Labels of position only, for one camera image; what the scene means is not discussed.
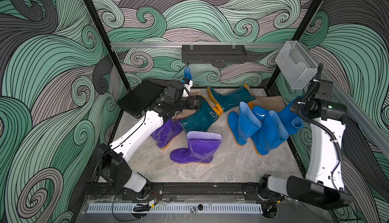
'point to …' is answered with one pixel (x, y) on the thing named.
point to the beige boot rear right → (274, 103)
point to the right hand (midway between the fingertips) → (299, 107)
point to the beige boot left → (184, 113)
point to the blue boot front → (270, 135)
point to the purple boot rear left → (166, 133)
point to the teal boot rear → (221, 101)
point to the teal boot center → (202, 119)
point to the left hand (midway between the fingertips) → (198, 97)
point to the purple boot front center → (202, 148)
